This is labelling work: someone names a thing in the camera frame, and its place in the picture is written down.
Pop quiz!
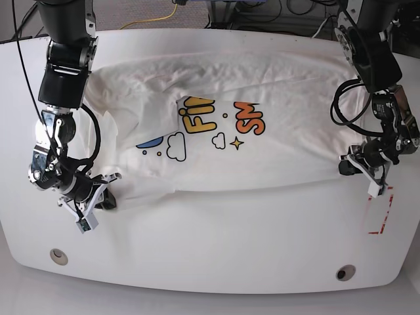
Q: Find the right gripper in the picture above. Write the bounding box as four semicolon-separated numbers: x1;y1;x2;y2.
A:
58;173;122;220

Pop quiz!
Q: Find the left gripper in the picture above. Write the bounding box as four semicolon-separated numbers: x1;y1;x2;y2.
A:
339;139;399;185

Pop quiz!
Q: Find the white printed t-shirt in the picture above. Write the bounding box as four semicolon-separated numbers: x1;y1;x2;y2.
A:
85;51;363;205

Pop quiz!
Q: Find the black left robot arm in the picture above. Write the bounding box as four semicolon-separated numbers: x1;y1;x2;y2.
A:
330;1;419;197

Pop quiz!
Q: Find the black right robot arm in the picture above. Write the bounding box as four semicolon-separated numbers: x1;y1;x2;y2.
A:
29;0;121;232

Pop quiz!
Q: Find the red tape rectangle marking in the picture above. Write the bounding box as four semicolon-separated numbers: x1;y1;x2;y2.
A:
364;186;394;235

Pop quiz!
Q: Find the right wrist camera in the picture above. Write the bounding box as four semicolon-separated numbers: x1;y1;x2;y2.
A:
76;213;98;234

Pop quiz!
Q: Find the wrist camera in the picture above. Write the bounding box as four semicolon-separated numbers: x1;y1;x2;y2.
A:
367;182;388;198
76;213;98;234

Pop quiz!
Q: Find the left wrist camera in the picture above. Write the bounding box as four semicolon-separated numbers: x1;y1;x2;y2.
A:
367;182;388;198

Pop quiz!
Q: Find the left table cable grommet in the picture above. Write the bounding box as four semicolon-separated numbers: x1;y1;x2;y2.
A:
50;249;68;266

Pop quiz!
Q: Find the table cable grommet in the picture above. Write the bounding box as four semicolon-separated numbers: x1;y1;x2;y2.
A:
335;264;356;282
50;249;68;266

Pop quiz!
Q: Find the right table cable grommet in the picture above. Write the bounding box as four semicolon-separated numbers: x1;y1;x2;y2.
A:
335;264;356;282

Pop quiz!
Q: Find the white cable on floor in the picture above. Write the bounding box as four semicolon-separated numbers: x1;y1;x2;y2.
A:
310;15;332;39

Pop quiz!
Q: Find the yellow cable on floor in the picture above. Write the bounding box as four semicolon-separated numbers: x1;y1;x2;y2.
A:
119;3;180;30

